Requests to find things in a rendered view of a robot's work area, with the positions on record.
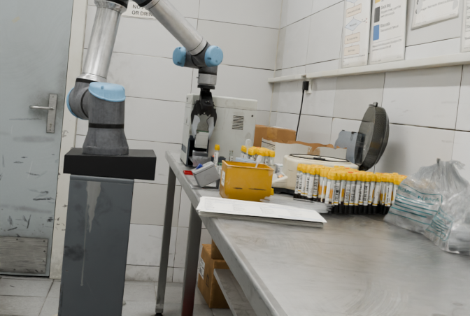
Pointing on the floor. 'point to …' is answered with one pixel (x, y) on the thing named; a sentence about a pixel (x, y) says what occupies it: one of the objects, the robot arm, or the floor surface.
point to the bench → (316, 264)
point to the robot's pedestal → (95, 246)
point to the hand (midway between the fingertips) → (201, 135)
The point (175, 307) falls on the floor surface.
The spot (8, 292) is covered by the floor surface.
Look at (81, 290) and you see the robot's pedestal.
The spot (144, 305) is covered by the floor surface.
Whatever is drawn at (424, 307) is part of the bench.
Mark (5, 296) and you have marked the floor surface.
